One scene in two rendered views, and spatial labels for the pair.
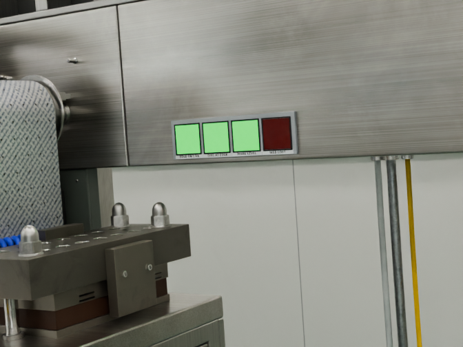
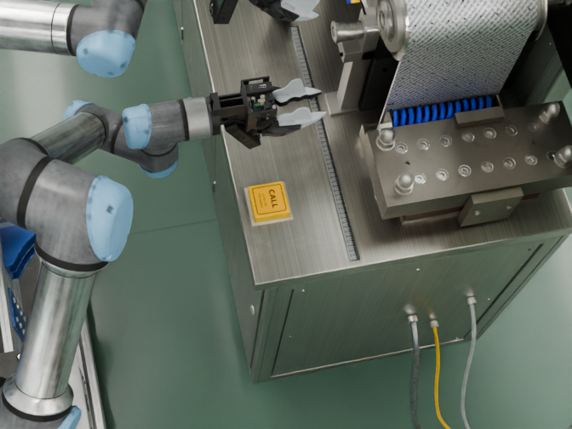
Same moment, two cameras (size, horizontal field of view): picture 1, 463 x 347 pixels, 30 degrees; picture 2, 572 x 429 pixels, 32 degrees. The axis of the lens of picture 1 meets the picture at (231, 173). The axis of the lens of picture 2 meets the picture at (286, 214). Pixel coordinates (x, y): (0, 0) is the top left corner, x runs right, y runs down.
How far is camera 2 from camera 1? 1.59 m
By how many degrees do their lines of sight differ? 68
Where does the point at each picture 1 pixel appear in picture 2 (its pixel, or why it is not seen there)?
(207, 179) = not seen: outside the picture
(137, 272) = (494, 209)
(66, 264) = (425, 204)
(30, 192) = (472, 77)
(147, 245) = (516, 198)
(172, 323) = (503, 243)
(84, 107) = not seen: outside the picture
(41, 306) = not seen: hidden behind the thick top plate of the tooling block
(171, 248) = (553, 185)
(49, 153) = (510, 54)
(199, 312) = (540, 236)
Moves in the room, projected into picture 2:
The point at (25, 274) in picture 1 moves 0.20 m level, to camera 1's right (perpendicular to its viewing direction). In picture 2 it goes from (384, 208) to (465, 281)
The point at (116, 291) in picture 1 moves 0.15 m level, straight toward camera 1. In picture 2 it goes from (465, 218) to (422, 275)
